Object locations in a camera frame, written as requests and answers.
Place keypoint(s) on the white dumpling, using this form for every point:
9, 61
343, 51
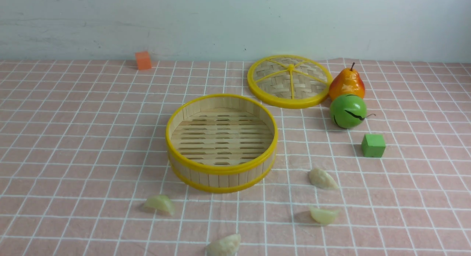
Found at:
321, 179
227, 246

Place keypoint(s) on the pale green dumpling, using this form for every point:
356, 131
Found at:
323, 216
161, 203

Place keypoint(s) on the yellow-rimmed bamboo steamer tray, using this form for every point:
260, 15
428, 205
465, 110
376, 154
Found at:
221, 143

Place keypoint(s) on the yellow-rimmed woven steamer lid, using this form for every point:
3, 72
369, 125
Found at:
289, 81

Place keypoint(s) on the orange foam cube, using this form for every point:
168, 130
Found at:
143, 60

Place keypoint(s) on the green toy apple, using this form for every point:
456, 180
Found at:
348, 111

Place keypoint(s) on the orange yellow toy pear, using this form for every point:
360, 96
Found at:
347, 82

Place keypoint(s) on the green foam cube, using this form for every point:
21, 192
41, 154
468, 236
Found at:
373, 145

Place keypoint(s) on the pink checkered tablecloth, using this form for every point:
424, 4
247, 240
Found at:
82, 149

